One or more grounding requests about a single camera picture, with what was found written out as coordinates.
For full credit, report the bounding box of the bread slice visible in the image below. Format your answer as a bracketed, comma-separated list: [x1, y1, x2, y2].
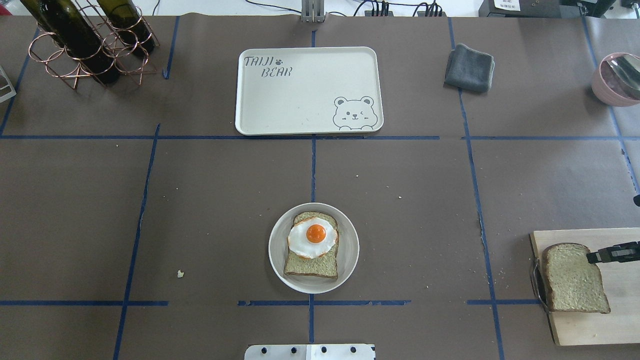
[542, 243, 611, 314]
[284, 210, 340, 280]

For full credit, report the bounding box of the white round plate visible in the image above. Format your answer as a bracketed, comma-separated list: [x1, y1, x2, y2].
[267, 202, 360, 294]

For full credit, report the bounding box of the fried egg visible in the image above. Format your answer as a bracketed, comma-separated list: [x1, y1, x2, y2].
[286, 216, 339, 259]

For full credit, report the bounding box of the white bear tray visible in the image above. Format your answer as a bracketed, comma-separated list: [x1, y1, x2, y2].
[235, 47, 384, 136]

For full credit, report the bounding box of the wooden cutting board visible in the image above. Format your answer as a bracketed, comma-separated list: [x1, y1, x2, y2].
[530, 227, 640, 346]

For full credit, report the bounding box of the pink bowl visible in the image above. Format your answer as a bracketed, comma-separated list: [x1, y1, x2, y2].
[590, 52, 639, 107]

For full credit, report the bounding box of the metal scoop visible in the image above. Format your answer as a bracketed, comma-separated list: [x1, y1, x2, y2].
[606, 54, 640, 100]

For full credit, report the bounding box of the grey folded cloth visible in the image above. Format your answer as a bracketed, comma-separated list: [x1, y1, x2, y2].
[444, 43, 495, 93]

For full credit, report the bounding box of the dark wine bottle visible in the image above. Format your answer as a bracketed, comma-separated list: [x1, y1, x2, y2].
[98, 0, 156, 58]
[39, 0, 121, 85]

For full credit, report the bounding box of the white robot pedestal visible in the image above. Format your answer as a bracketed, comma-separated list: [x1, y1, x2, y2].
[244, 343, 377, 360]

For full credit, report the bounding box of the aluminium frame post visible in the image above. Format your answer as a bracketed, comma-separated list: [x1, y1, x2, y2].
[301, 0, 326, 23]

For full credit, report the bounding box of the copper wire bottle rack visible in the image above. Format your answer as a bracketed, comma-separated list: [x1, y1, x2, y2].
[22, 0, 159, 90]

